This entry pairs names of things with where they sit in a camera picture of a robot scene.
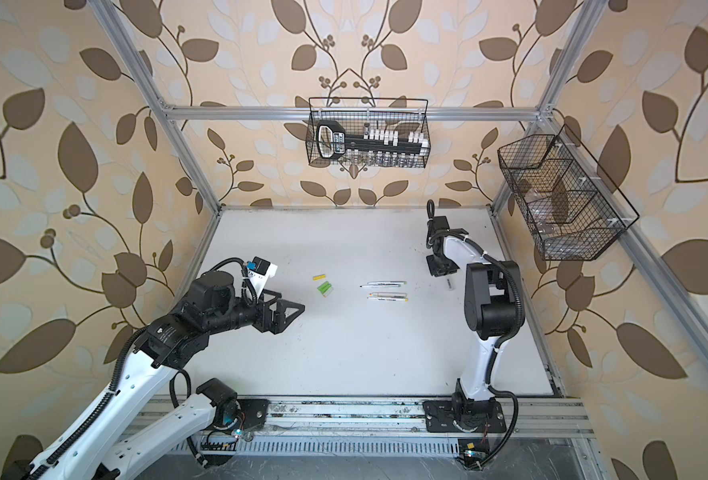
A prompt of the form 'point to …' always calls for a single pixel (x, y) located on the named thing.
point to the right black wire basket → (573, 210)
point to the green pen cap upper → (322, 286)
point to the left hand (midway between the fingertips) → (293, 301)
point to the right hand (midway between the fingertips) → (448, 272)
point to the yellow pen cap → (322, 276)
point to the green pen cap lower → (326, 289)
